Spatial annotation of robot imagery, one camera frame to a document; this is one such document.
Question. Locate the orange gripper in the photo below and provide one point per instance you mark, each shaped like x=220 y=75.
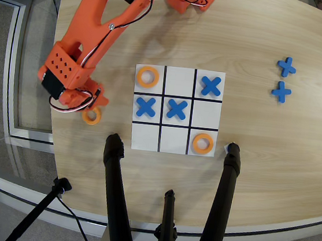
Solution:
x=100 y=101

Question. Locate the white tic-tac-toe board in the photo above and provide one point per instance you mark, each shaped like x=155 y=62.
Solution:
x=173 y=139

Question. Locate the short black tripod leg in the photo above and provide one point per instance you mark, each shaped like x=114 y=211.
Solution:
x=169 y=214

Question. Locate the thin black stand leg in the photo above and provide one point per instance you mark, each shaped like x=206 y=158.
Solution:
x=37 y=208

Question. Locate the blue foam cross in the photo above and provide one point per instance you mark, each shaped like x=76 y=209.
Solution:
x=146 y=107
x=211 y=86
x=177 y=109
x=286 y=67
x=281 y=92

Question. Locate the white framed glass panel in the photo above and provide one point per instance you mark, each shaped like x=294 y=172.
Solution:
x=11 y=80

